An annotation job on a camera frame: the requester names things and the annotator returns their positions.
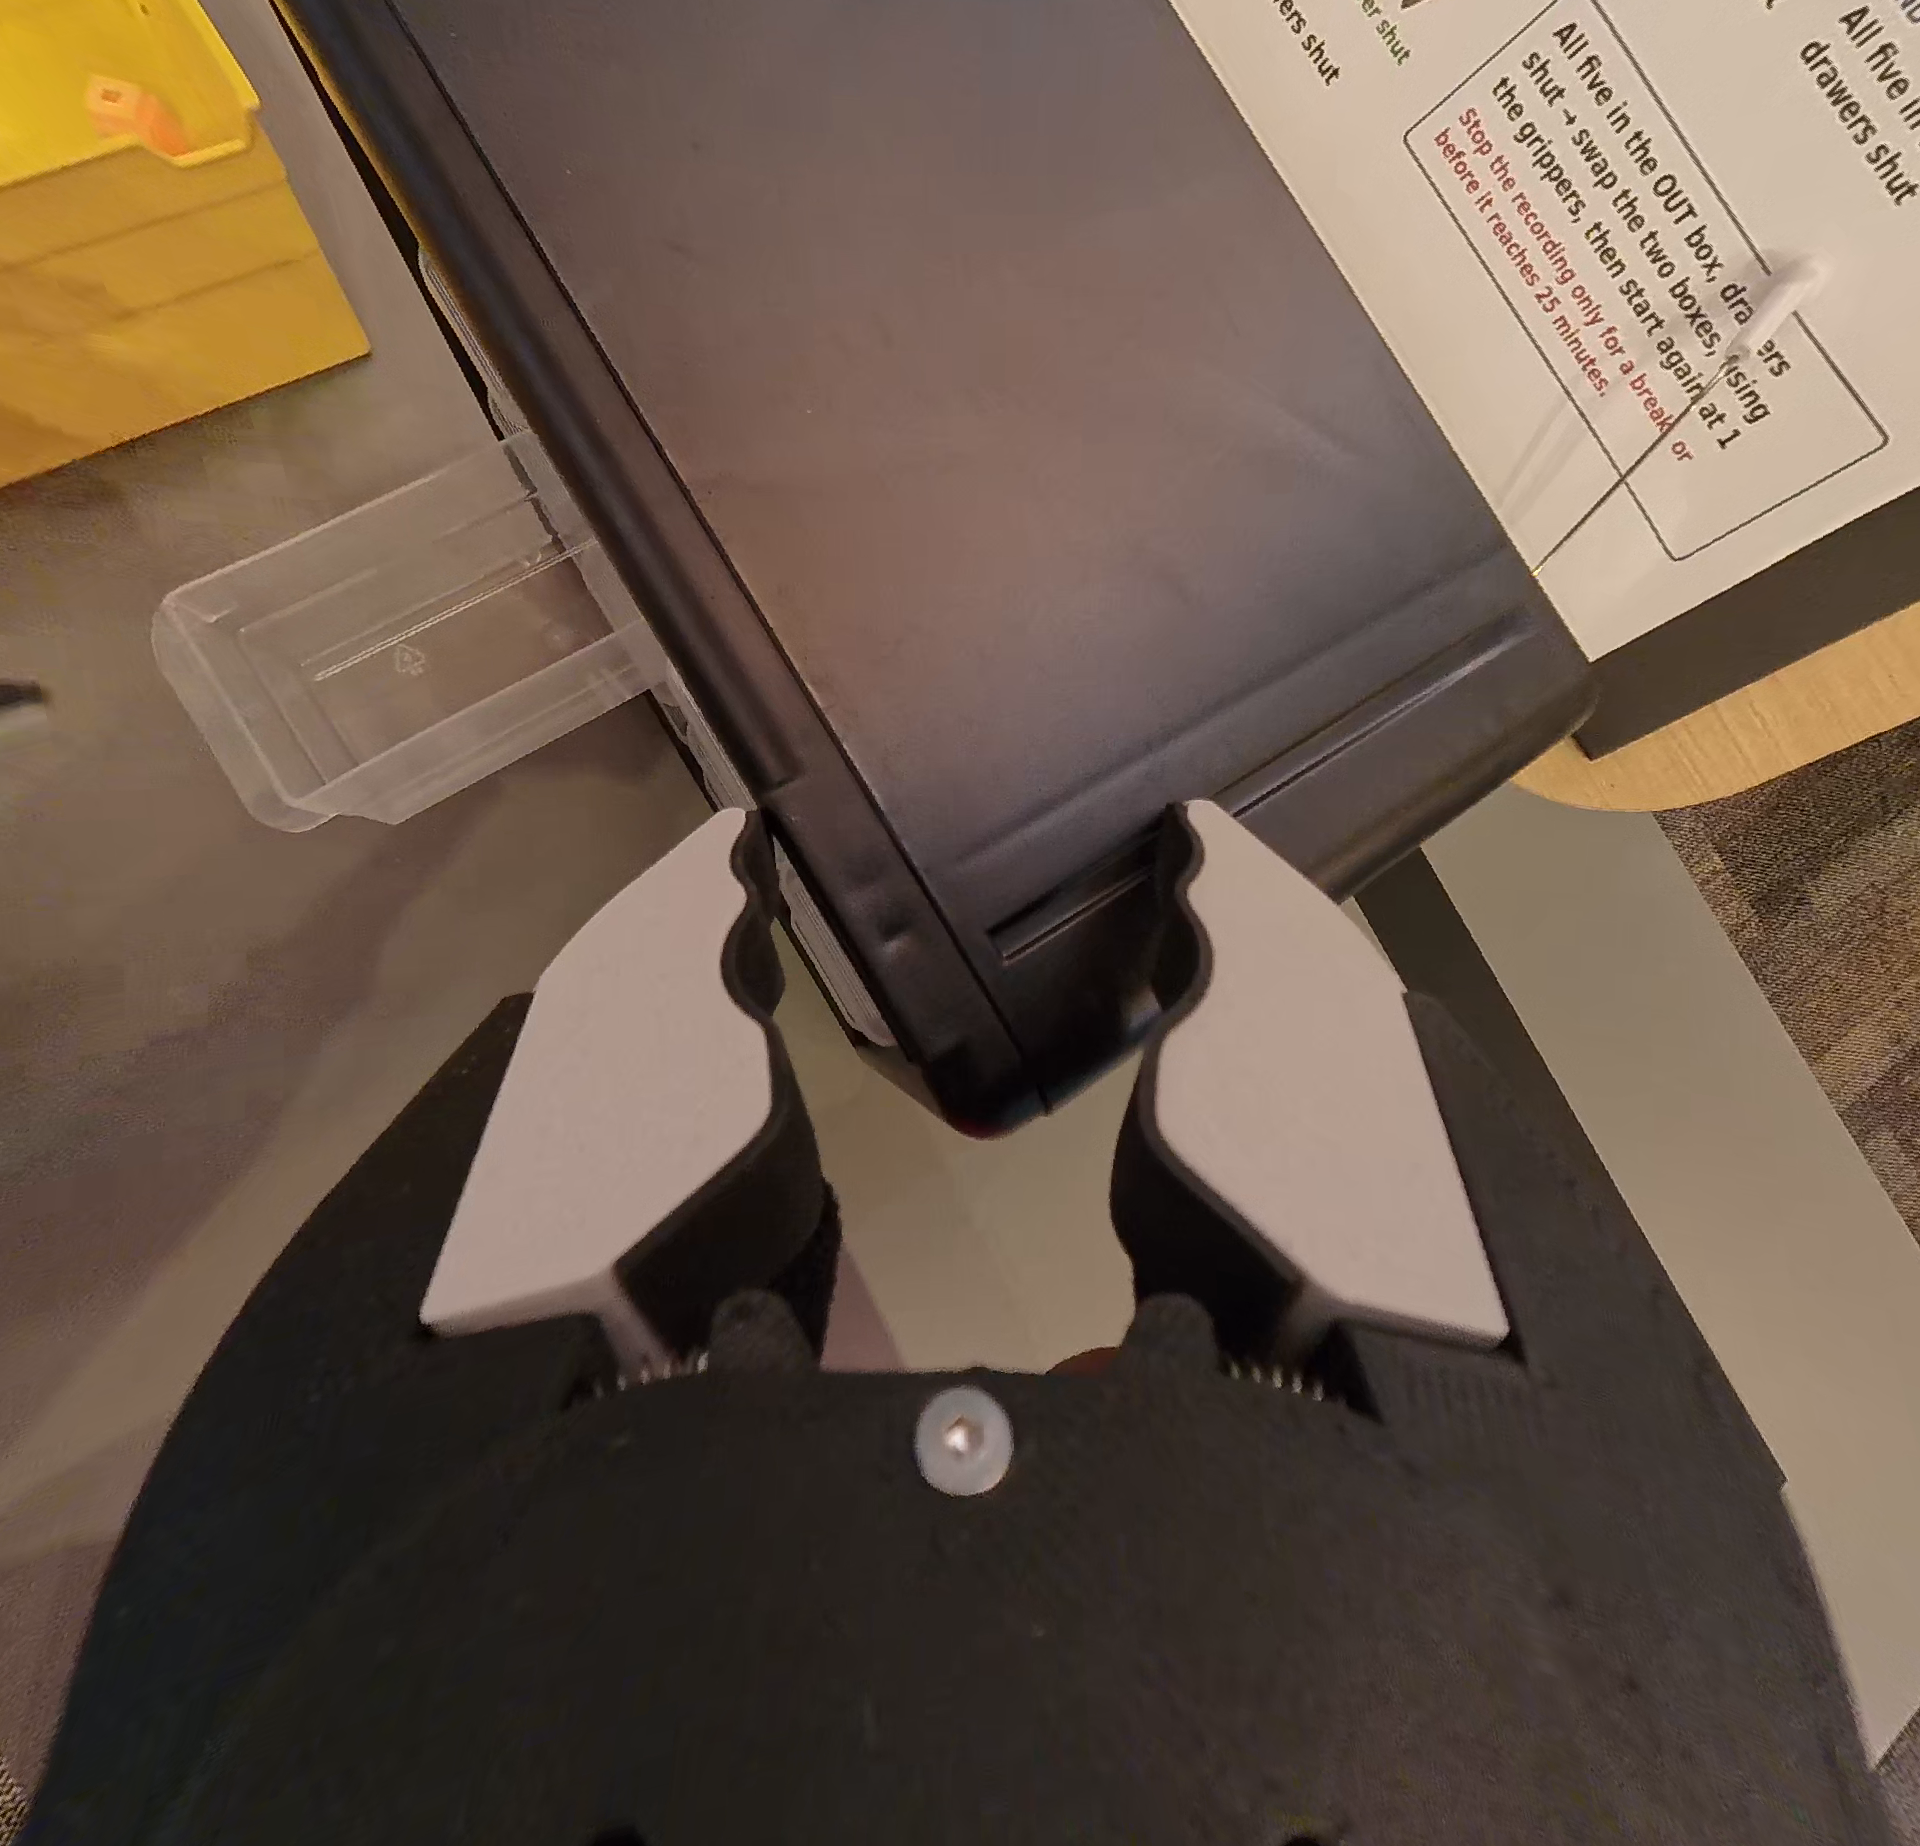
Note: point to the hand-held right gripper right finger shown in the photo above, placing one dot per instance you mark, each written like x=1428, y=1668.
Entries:
x=1305, y=1097

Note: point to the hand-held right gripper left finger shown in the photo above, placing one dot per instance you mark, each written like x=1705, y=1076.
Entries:
x=616, y=1126

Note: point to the clear plastic drawer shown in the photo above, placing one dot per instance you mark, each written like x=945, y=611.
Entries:
x=405, y=677

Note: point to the black drawer cabinet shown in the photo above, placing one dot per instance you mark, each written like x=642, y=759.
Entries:
x=975, y=376

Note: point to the yellow plastic bin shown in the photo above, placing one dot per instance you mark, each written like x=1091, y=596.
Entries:
x=150, y=301

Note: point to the light wooden board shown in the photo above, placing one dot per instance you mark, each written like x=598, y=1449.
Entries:
x=1651, y=781

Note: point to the printed instruction sheet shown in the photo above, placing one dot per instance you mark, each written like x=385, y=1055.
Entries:
x=1501, y=105

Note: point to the small orange plastic part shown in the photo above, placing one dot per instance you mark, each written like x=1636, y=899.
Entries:
x=127, y=115

